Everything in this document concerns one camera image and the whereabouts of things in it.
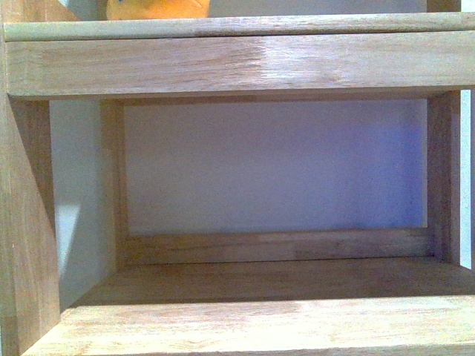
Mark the wooden ladder shelf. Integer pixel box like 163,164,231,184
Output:
1,1,474,355

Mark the orange plush toy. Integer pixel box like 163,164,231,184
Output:
106,0,210,21

